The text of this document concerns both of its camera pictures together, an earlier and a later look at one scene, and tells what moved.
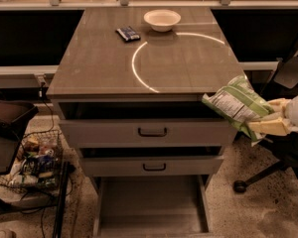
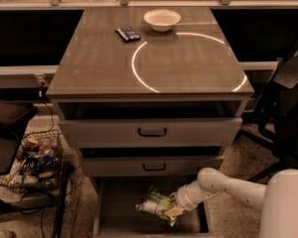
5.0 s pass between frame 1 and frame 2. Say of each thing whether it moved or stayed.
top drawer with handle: stayed
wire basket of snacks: stayed
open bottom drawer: stayed
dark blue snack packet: stayed
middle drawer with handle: stayed
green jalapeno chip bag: moved
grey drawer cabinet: stayed
